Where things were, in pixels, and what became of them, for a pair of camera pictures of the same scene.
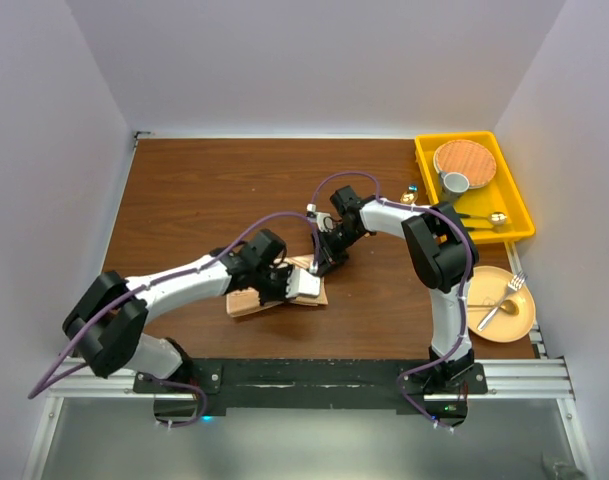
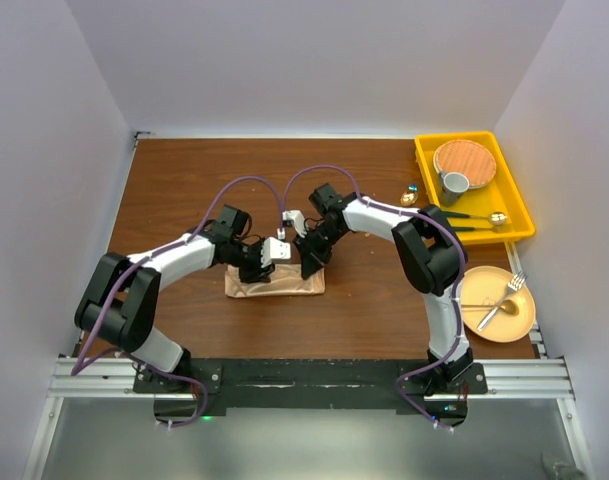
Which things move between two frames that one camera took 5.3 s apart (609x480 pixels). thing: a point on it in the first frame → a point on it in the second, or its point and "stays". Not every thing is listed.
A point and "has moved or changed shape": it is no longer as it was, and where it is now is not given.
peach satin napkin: [245, 301] has moved or changed shape
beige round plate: [495, 311] stays
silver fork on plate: [515, 283] stays
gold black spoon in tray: [498, 218] stays
